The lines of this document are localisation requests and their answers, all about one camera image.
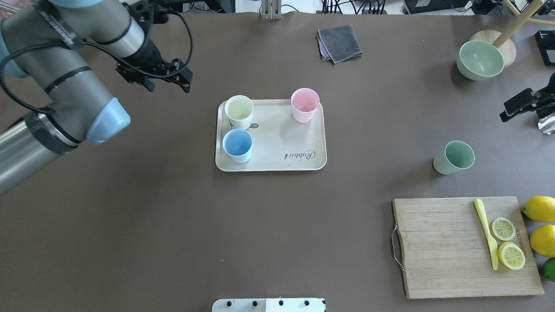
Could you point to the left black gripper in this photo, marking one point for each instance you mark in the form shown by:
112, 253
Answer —
149, 55

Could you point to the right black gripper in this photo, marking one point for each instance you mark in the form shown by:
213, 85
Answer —
530, 98

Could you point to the cream white cup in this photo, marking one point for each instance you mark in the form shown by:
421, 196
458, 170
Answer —
239, 109

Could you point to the green cup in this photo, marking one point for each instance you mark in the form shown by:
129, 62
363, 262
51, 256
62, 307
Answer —
455, 157

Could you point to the light blue cup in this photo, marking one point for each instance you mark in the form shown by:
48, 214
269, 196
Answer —
237, 143

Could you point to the pink cup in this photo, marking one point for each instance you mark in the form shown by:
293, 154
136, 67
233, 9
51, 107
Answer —
304, 102

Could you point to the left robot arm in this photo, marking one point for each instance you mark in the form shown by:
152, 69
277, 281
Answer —
66, 103

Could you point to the steel ice scoop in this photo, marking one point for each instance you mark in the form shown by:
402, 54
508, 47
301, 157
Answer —
547, 125

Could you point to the wooden cup tree stand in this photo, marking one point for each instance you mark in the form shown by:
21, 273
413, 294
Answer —
502, 41

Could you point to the green bowl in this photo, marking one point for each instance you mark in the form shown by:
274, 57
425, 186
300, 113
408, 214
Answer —
479, 60

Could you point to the whole lemon outer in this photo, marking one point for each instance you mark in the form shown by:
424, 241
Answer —
540, 209

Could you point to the yellow plastic knife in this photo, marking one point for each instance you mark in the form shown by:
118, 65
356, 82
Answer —
491, 242

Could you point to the lemon half near knife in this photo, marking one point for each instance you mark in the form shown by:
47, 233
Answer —
503, 229

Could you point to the whole lemon near lime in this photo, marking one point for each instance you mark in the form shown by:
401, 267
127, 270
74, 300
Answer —
542, 240

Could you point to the lemon half outer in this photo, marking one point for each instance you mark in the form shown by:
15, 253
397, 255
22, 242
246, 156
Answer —
511, 255

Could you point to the green lime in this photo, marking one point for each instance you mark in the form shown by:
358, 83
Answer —
548, 270

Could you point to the wooden cutting board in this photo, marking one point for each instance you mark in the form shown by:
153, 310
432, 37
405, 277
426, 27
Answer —
444, 252

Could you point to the grey folded cloth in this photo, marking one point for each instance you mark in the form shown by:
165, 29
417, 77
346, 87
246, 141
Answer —
338, 44

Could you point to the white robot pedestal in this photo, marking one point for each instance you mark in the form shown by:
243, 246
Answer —
270, 305

